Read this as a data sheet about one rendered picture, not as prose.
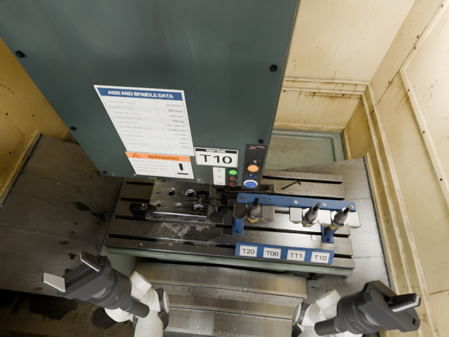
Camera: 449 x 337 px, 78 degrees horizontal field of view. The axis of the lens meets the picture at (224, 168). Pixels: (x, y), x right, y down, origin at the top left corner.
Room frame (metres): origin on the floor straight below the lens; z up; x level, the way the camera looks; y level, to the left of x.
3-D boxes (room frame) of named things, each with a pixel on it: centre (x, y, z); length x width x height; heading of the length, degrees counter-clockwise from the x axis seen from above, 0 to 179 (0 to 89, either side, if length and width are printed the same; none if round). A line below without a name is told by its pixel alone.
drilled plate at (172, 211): (0.64, 0.22, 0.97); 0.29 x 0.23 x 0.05; 84
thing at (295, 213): (0.42, -0.28, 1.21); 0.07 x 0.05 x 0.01; 174
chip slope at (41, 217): (0.65, 0.87, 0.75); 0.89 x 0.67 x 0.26; 174
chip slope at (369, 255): (0.52, -0.44, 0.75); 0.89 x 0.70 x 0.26; 174
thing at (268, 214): (0.43, -0.17, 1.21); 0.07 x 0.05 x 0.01; 174
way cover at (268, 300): (0.17, 0.04, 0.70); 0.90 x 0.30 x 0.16; 84
